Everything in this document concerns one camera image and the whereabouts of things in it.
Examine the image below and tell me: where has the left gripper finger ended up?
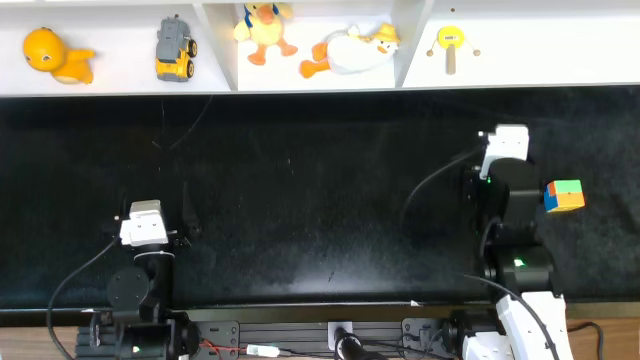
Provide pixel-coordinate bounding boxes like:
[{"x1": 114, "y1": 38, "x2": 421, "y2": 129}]
[{"x1": 180, "y1": 180, "x2": 203, "y2": 238}]

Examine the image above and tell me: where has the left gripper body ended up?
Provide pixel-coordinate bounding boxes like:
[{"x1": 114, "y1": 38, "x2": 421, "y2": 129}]
[{"x1": 166, "y1": 228, "x2": 193, "y2": 250}]

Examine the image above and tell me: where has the grey and yellow toy truck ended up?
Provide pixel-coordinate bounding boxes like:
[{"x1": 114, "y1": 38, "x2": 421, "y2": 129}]
[{"x1": 154, "y1": 14, "x2": 199, "y2": 83}]

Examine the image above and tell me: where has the orange dinosaur toy figure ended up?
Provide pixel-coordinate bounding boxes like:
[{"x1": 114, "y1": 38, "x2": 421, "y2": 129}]
[{"x1": 21, "y1": 26, "x2": 96, "y2": 86}]

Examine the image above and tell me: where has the yellow rattle drum toy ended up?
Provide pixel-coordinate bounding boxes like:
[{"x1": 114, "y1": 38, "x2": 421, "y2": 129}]
[{"x1": 425, "y1": 25, "x2": 483, "y2": 77}]

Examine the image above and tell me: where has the white shelf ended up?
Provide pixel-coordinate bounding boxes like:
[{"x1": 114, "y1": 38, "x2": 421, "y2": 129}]
[{"x1": 0, "y1": 0, "x2": 640, "y2": 97}]

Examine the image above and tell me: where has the white plush duck yellow hat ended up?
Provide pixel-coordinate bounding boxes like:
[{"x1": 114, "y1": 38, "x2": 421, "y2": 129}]
[{"x1": 298, "y1": 22, "x2": 401, "y2": 80}]

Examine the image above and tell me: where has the many-coloured puzzle cube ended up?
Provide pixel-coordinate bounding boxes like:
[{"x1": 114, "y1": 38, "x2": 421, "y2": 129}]
[{"x1": 542, "y1": 179, "x2": 587, "y2": 214}]

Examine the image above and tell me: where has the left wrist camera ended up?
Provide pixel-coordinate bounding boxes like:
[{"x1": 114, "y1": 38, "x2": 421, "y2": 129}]
[{"x1": 118, "y1": 199, "x2": 169, "y2": 248}]

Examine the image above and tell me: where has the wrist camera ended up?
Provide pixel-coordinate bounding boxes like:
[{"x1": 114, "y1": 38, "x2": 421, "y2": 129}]
[
  {"x1": 118, "y1": 199, "x2": 169, "y2": 248},
  {"x1": 477, "y1": 123, "x2": 531, "y2": 180}
]

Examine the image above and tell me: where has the mounting rail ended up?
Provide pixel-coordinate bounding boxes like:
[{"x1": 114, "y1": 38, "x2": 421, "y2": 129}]
[{"x1": 192, "y1": 318, "x2": 464, "y2": 360}]

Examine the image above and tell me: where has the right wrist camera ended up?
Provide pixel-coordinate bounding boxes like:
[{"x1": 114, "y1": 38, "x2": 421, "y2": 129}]
[{"x1": 477, "y1": 123, "x2": 531, "y2": 180}]

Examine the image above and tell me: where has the thin black cable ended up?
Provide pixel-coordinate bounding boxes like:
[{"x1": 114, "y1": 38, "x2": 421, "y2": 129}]
[{"x1": 566, "y1": 321, "x2": 605, "y2": 360}]

